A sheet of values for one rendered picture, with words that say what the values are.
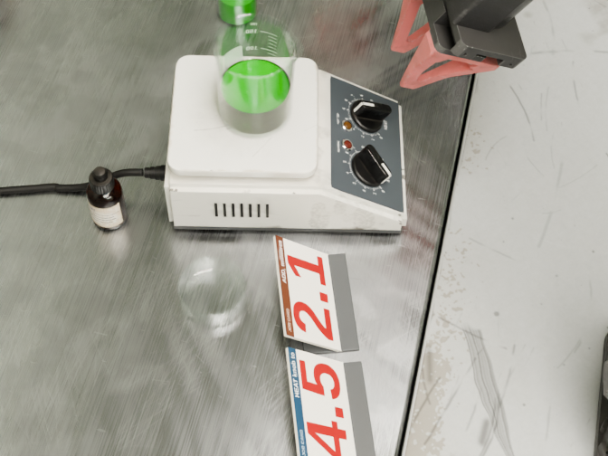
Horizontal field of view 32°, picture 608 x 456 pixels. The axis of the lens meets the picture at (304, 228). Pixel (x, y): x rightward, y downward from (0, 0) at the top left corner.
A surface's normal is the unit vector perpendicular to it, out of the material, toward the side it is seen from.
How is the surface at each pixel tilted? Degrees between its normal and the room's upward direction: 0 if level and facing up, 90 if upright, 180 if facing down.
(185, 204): 90
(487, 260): 0
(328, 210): 90
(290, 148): 0
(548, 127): 0
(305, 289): 40
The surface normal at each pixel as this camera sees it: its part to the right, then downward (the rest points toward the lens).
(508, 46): 0.52, -0.44
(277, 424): 0.03, -0.53
